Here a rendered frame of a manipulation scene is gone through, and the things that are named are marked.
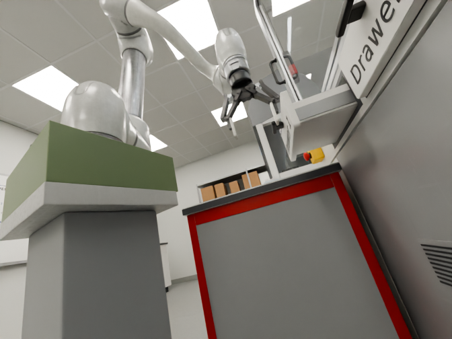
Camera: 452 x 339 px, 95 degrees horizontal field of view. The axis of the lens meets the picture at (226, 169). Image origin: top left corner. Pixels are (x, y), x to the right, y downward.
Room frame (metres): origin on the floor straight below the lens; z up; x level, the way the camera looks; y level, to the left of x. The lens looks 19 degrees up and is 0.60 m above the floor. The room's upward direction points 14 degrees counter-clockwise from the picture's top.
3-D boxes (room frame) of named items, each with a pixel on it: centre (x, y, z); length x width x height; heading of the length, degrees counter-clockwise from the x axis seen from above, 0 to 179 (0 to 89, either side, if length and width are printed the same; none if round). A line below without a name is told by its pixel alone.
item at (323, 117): (0.56, -0.43, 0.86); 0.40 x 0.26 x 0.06; 79
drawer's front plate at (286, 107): (0.60, -0.22, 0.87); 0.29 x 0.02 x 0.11; 169
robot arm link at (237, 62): (0.58, -0.12, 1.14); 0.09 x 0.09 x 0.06
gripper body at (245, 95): (0.58, -0.12, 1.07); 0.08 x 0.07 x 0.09; 79
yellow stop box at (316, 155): (0.90, -0.41, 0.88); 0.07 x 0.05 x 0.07; 169
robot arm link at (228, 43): (0.60, -0.12, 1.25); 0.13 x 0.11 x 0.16; 1
